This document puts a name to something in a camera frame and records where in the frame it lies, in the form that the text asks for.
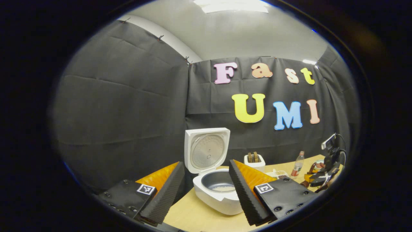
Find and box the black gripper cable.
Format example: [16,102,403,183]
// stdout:
[335,134,348,168]

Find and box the white rice cooker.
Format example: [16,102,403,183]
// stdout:
[184,128,243,216]

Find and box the clear bottle red label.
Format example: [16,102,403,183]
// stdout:
[291,151,305,178]

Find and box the white toaster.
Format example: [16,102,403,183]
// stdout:
[244,154,266,172]

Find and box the large ceiling light panel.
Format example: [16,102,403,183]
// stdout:
[193,0,269,14]

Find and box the white divided bean dish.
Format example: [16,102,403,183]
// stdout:
[267,170,290,180]

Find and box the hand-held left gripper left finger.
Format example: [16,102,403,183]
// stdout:
[98,161,185,226]

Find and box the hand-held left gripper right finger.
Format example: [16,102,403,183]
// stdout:
[229,159,319,226]

